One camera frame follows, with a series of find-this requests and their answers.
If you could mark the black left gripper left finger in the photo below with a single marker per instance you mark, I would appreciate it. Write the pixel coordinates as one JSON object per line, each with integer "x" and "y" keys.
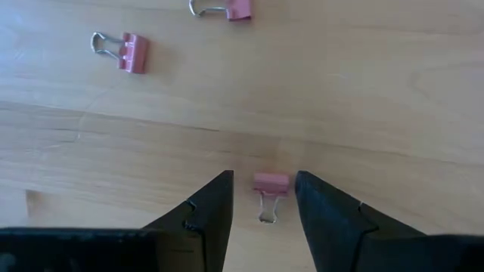
{"x": 208, "y": 223}

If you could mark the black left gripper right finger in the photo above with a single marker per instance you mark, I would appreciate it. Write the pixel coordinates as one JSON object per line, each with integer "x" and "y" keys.
{"x": 332, "y": 223}

